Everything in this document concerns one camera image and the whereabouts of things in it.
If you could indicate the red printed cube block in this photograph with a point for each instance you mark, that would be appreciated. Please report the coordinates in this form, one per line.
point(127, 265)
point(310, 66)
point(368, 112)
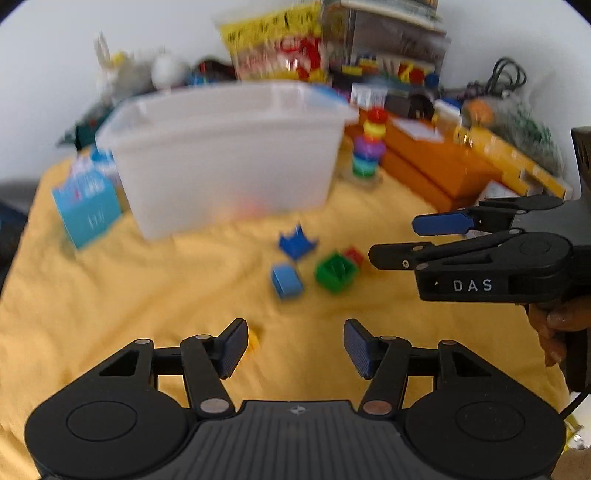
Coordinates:
point(355, 255)

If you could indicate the rainbow ring stacker toy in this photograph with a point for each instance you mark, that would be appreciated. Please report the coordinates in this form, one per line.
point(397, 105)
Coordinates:
point(368, 147)

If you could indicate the light blue block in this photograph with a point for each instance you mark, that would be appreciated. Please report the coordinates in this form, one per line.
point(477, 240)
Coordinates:
point(286, 281)

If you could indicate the blue arch block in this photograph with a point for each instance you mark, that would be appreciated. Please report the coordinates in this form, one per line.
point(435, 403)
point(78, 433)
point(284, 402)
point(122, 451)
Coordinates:
point(297, 245)

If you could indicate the yellow wooden box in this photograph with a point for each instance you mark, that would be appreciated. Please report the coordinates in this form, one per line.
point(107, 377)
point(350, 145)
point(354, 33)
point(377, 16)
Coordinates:
point(519, 173)

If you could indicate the orange box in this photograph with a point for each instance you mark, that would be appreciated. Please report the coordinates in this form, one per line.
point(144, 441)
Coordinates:
point(444, 174)

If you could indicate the cyan cardboard box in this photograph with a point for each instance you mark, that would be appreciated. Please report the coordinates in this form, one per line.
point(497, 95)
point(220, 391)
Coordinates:
point(87, 204)

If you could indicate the wooden puzzle board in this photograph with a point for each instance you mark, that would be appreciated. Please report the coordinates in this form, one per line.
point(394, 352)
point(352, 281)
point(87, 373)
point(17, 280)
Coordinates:
point(406, 40)

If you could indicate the person right hand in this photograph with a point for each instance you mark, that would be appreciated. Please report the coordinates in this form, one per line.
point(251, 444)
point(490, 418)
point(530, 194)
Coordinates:
point(571, 316)

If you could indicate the white plastic bin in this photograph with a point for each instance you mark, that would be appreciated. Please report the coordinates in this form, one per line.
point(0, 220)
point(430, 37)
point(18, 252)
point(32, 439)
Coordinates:
point(231, 151)

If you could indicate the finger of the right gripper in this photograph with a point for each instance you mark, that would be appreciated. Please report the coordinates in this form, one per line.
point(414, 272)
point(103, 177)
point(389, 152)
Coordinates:
point(543, 246)
point(490, 216)

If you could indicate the yellow red snack bag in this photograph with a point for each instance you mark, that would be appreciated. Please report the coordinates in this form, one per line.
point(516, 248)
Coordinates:
point(280, 44)

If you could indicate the white ball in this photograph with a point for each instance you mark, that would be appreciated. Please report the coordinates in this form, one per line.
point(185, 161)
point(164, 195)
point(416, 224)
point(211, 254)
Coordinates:
point(168, 72)

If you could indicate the white plush toy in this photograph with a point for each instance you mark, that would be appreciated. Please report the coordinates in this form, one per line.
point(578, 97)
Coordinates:
point(121, 75)

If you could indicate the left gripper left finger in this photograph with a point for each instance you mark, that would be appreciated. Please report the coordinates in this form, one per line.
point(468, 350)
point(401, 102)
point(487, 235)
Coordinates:
point(206, 361)

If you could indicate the green square block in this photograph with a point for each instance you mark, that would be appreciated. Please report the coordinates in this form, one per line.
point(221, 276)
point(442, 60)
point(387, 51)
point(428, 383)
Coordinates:
point(336, 272)

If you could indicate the yellow small block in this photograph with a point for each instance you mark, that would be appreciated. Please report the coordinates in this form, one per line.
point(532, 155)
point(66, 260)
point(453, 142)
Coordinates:
point(254, 343)

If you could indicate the yellow cloth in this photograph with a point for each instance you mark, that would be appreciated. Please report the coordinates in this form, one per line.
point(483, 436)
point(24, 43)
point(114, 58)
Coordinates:
point(64, 310)

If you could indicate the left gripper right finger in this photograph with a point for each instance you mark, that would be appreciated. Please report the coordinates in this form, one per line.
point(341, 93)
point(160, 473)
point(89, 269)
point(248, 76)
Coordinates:
point(384, 361)

